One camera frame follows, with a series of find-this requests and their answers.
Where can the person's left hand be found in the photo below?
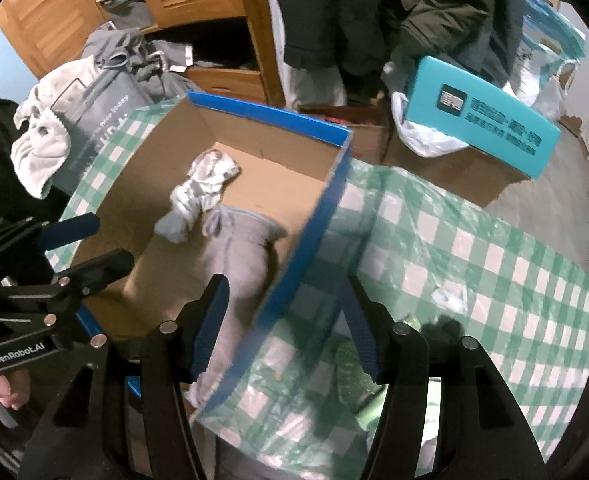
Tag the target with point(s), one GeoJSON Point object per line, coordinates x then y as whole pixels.
{"type": "Point", "coordinates": [4, 392]}

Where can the white plastic bag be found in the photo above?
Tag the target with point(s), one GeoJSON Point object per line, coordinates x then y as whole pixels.
{"type": "Point", "coordinates": [424, 140]}

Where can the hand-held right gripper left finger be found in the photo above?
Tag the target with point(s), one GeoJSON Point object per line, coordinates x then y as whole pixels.
{"type": "Point", "coordinates": [209, 327]}

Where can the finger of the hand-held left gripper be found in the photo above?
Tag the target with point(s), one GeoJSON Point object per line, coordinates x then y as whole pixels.
{"type": "Point", "coordinates": [72, 227]}
{"type": "Point", "coordinates": [99, 270]}

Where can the white plastic cover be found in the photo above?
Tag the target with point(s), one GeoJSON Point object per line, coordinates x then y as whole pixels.
{"type": "Point", "coordinates": [314, 85]}

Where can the green patterned cloth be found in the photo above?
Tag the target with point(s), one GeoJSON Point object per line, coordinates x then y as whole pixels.
{"type": "Point", "coordinates": [352, 375]}

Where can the light grey garment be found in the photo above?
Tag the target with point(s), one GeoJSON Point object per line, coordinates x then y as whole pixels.
{"type": "Point", "coordinates": [119, 0]}

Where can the olive green hanging jacket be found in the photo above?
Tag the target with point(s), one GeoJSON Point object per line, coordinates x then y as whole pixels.
{"type": "Point", "coordinates": [439, 10]}

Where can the grey sock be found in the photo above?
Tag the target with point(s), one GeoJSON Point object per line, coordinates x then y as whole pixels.
{"type": "Point", "coordinates": [244, 260]}

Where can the green checkered tablecloth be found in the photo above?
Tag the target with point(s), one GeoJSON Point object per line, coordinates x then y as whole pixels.
{"type": "Point", "coordinates": [449, 240]}

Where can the white towel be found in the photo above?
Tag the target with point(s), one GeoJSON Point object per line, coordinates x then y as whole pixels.
{"type": "Point", "coordinates": [39, 145]}

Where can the black hanging jacket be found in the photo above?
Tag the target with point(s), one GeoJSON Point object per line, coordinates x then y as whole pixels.
{"type": "Point", "coordinates": [319, 10]}

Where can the grey white patterned cloth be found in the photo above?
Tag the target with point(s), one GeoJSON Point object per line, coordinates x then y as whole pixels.
{"type": "Point", "coordinates": [199, 195]}

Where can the teal printed box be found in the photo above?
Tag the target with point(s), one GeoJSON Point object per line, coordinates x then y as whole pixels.
{"type": "Point", "coordinates": [474, 110]}

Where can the wooden wardrobe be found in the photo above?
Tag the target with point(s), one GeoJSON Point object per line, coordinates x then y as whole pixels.
{"type": "Point", "coordinates": [49, 15]}

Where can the grey hoodie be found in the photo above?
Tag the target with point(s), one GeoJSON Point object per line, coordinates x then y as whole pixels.
{"type": "Point", "coordinates": [124, 50]}

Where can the blue box lid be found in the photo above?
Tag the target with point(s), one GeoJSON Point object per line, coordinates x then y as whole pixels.
{"type": "Point", "coordinates": [254, 175]}

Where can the grey printed bag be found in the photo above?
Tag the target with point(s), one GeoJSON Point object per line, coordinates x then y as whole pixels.
{"type": "Point", "coordinates": [104, 110]}

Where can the brown cardboard box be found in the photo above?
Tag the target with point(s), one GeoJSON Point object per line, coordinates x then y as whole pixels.
{"type": "Point", "coordinates": [449, 175]}

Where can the clear blue-edged plastic bag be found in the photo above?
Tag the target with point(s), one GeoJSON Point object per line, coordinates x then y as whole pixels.
{"type": "Point", "coordinates": [549, 60]}

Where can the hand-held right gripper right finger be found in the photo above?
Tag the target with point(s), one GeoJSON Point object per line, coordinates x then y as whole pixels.
{"type": "Point", "coordinates": [365, 337]}

